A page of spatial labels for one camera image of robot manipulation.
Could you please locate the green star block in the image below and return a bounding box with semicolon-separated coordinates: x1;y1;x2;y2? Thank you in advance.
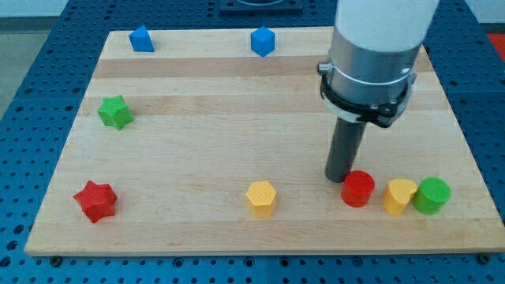
97;95;134;130

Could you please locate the blue cube block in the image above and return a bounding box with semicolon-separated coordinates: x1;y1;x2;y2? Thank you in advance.
250;26;275;57

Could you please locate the yellow hexagon block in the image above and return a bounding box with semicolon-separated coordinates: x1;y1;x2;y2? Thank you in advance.
245;181;277;218

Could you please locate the red star block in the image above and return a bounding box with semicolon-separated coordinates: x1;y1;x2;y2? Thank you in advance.
73;181;118;223

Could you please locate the red cylinder block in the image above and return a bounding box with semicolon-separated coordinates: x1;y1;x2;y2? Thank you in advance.
341;170;376;207

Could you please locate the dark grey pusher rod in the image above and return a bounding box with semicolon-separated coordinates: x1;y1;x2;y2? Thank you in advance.
325;118;366;183

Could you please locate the green cylinder block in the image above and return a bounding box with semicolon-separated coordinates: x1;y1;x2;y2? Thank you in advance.
411;177;451;215

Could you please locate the blue triangular block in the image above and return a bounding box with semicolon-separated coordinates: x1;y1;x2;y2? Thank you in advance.
129;25;155;52

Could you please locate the wooden board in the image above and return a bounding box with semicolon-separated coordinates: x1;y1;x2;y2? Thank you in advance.
24;27;504;256

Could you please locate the yellow heart block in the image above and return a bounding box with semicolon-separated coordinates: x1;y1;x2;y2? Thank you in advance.
382;178;417;216

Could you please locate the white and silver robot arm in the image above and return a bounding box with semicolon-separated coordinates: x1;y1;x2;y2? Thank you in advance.
318;0;439;128

